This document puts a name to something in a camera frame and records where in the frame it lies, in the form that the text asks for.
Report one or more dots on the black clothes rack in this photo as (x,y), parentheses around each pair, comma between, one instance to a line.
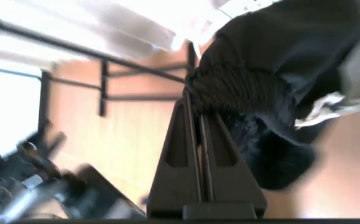
(104,93)

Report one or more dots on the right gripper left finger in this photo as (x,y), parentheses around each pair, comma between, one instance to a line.
(164,186)

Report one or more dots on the black shorts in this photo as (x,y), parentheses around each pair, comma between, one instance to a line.
(260,46)

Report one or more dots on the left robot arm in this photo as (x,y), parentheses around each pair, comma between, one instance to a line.
(18,168)

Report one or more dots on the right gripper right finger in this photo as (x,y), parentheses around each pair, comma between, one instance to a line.
(238,186)

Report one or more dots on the beige curtain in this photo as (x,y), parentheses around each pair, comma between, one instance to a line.
(120,18)

